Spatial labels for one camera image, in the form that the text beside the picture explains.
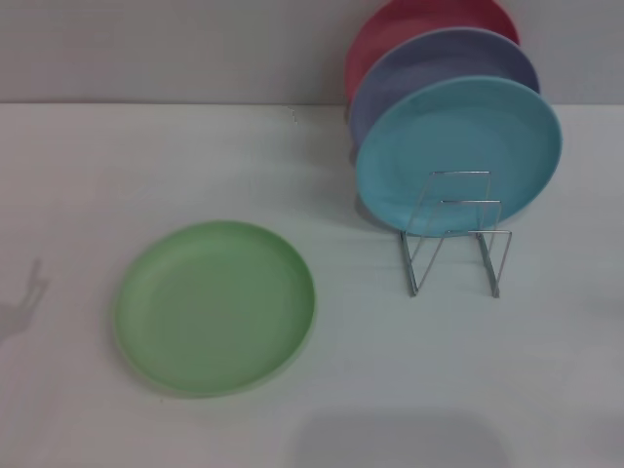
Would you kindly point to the green plastic plate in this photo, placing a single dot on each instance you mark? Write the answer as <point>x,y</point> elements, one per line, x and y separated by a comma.
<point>214,312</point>

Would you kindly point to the blue plastic plate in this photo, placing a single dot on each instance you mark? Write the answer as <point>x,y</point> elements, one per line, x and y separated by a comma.
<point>439,136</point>

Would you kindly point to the purple plastic plate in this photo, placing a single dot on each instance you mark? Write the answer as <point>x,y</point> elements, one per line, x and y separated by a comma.
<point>439,58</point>

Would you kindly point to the red plastic plate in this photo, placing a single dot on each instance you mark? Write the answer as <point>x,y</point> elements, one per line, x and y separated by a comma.
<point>390,29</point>

